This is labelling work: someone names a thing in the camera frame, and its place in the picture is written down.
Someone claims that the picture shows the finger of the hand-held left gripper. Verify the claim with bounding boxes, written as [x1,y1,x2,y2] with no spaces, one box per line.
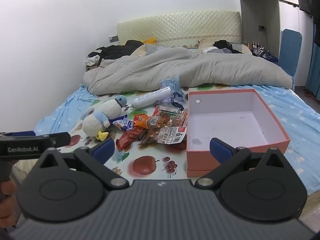
[50,132,70,147]
[0,131,36,137]

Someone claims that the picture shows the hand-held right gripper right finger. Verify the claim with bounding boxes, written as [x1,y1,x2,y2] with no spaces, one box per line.
[195,137,288,189]

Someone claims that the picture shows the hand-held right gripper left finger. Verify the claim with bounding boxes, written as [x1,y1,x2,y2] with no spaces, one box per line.
[35,138,129,191]

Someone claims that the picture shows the pink cardboard box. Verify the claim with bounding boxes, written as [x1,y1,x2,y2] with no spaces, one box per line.
[186,89,291,177]

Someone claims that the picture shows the blue white snack packet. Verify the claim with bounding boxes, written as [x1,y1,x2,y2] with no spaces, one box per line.
[112,119,135,132]

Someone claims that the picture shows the orange red snack packet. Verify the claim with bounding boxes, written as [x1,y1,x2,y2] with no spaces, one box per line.
[133,114,163,130]

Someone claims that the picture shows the clear snack packet white label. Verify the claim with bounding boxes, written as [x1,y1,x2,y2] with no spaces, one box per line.
[139,126,188,146]

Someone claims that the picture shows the clear snack packet green label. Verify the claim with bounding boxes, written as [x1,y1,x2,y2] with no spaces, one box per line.
[152,104,188,128]

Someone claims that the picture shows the person's left hand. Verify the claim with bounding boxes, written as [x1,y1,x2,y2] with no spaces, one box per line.
[0,179,18,228]

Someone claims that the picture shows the white blue plush duck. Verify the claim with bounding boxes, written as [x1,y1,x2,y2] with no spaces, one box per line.
[82,95,128,140]

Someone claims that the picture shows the fruit print mat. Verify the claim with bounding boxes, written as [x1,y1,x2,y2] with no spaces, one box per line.
[50,84,250,180]

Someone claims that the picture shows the white tube bottle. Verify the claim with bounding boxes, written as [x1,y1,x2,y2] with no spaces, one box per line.
[131,86,173,109]

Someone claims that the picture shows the crumpled blue plastic bag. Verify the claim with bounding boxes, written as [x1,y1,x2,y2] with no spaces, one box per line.
[159,77,187,110]

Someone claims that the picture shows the grey duvet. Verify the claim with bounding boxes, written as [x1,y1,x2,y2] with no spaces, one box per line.
[83,44,293,96]

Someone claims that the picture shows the pile of dark clothes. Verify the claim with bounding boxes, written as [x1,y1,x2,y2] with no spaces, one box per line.
[86,40,145,67]

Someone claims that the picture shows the black garment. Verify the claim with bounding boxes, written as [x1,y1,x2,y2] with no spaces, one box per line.
[212,40,243,54]

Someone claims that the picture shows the peach pillow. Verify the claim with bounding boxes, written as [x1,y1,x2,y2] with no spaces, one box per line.
[130,44,148,58]

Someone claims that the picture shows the group of small bottles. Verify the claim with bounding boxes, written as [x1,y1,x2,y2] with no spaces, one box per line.
[247,41,266,55]

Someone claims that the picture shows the blue chair back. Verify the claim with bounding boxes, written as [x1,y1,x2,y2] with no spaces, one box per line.
[278,29,302,81]

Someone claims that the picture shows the blue curtain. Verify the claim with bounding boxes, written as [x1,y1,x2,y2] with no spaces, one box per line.
[305,22,320,101]

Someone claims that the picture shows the cream quilted headboard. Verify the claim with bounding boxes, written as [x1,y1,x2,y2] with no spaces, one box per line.
[117,11,242,48]

